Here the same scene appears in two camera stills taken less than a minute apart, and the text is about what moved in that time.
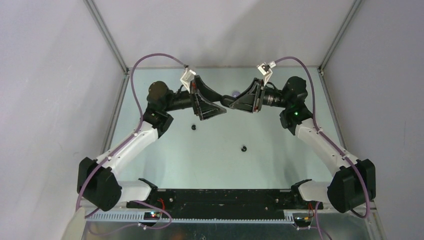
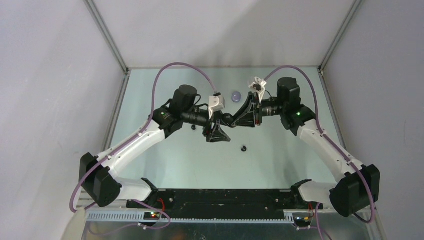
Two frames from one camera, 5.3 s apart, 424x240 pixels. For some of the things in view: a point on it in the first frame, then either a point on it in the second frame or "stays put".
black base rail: x=242 y=204 stays put
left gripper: x=204 y=109 to x=216 y=134
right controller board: x=304 y=219 stays put
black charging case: x=226 y=100 to x=228 y=119
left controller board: x=151 y=215 stays put
